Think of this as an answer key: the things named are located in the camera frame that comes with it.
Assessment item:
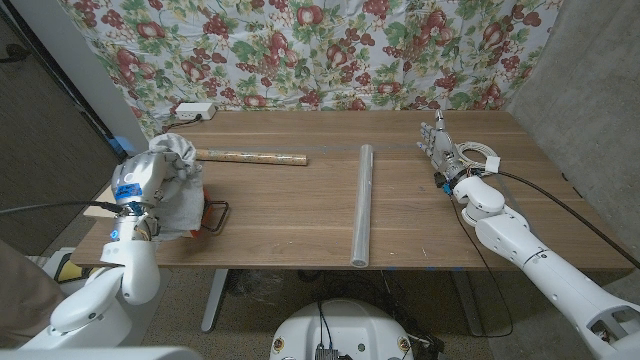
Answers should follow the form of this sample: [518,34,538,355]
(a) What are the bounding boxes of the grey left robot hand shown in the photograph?
[110,149,201,209]

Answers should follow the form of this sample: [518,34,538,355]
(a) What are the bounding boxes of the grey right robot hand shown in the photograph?
[416,108,469,189]

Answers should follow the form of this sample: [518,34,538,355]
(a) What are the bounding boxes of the grey shirt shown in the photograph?
[147,132,207,242]

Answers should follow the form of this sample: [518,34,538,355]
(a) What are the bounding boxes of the clear plastic wrap roll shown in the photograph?
[349,143,375,269]

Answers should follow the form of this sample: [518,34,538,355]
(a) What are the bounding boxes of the white power strip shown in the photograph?
[174,102,217,121]

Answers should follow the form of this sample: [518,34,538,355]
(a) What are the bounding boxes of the brown patterned paper roll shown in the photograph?
[195,148,309,167]

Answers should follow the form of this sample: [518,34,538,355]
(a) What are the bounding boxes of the yellow black floor object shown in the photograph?
[53,258,102,284]

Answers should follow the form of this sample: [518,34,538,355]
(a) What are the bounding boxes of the grey table leg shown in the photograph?
[452,269,485,337]
[200,268,230,334]

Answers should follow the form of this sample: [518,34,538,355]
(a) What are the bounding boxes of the person in brown clothing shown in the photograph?
[0,238,66,346]

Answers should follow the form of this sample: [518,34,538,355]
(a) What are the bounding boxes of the floral fruit print backdrop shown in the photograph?
[57,0,564,146]

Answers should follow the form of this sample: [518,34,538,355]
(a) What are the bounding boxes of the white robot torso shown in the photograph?
[269,298,414,360]

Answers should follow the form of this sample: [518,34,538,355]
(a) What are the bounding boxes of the coiled white cable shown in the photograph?
[454,141,501,176]

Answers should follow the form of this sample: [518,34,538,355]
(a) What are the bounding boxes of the black power cord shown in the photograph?
[160,114,204,134]

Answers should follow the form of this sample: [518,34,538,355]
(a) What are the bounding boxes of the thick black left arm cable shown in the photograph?
[0,199,126,216]

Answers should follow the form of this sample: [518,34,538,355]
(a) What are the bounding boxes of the black door handle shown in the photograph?
[0,43,30,64]

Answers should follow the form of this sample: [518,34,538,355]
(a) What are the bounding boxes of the thin black hanging cable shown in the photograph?
[448,194,515,339]

